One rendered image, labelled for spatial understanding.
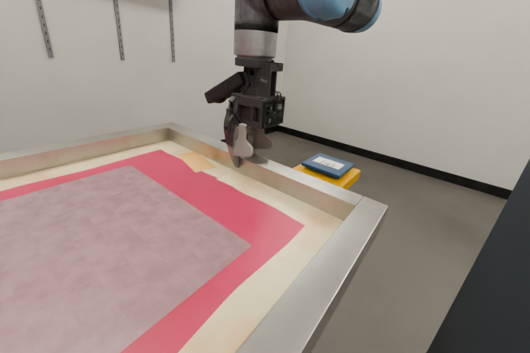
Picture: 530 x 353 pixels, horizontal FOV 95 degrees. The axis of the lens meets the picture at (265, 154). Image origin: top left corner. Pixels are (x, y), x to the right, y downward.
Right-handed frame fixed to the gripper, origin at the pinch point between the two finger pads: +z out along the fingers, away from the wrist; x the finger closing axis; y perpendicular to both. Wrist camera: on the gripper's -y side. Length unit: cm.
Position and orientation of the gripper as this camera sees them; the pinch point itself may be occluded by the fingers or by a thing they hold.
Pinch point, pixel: (242, 157)
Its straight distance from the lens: 52.9
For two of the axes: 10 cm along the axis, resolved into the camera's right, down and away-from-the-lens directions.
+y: 7.8, 2.9, -5.5
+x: 6.2, -2.6, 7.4
